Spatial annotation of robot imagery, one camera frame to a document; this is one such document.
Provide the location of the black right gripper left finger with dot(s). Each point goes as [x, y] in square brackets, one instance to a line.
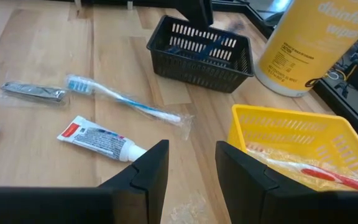
[57, 205]

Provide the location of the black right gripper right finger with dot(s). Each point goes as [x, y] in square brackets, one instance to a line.
[259, 199]

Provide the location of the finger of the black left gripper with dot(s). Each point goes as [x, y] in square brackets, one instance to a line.
[193, 12]
[209, 9]

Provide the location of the red toothbrush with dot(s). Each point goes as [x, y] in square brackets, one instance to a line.
[322, 174]

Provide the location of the small white toothpaste tube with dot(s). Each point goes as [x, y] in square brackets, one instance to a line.
[98, 140]

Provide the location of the blue toothbrush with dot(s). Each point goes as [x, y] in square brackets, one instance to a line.
[120, 98]

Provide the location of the nail clipper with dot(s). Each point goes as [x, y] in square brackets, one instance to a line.
[33, 91]

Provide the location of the black slotted plastic basket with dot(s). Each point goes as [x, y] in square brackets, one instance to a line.
[197, 74]

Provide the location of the yellow slotted plastic basket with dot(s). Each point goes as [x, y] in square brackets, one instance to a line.
[278, 129]

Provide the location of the yellow disinfecting wipes canister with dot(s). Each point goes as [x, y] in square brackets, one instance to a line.
[306, 46]

